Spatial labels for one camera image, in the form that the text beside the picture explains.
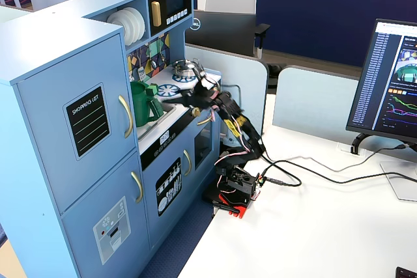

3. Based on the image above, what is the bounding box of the white toy plate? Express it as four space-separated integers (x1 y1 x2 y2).
106 12 126 31
115 9 134 46
132 7 147 38
125 7 141 43

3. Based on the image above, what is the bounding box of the gold oven door handle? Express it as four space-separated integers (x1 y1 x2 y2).
197 110 215 126

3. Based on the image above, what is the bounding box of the gold dishwasher door handle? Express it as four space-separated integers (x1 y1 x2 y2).
182 149 193 177

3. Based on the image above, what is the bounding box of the gold freezer door handle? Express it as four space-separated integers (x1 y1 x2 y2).
130 170 144 204

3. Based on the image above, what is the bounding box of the green toy pitcher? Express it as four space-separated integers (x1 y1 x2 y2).
130 81 165 128

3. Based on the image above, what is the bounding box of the white hanging toy utensil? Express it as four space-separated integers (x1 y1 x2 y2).
136 48 148 82

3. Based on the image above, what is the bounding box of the rounded light blue desk divider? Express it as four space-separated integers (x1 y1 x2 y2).
184 45 270 142

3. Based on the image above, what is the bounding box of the black Dell monitor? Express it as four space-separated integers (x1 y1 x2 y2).
185 10 258 58

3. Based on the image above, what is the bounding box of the black cable with plug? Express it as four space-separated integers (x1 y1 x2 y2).
260 160 417 188

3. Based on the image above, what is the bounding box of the computer monitor with lit screen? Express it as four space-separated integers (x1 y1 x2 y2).
345 18 417 145

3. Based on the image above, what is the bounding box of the gold microwave handle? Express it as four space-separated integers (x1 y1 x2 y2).
151 1 163 27

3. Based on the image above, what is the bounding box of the gold fridge door handle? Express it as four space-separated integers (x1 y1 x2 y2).
117 94 134 139

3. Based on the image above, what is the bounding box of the black toy microwave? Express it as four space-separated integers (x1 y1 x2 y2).
147 0 192 37

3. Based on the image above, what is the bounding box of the blue toy kitchen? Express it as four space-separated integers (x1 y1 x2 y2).
0 0 223 278

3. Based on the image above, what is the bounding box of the black keyboard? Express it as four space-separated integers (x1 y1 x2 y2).
395 266 417 278

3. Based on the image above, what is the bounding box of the red table clamp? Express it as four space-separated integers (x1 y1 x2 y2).
211 192 250 219

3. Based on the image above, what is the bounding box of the grey toy sink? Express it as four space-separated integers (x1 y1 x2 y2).
136 104 177 142

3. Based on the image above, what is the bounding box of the black cable to monitor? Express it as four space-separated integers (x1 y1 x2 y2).
260 143 412 178

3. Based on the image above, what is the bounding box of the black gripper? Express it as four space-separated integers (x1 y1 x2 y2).
162 77 226 110

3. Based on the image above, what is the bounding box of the long light blue desk divider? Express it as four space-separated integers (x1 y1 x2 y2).
272 65 417 154

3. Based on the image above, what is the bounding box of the grey monitor stand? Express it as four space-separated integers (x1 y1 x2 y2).
351 132 417 202

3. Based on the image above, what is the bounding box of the desk cable grommet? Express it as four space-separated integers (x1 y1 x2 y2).
337 143 366 158

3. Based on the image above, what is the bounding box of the dark hanging toy utensil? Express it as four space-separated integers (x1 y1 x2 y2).
158 37 167 64

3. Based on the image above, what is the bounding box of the steel toy pot with lid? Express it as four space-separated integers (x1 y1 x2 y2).
171 59 205 78

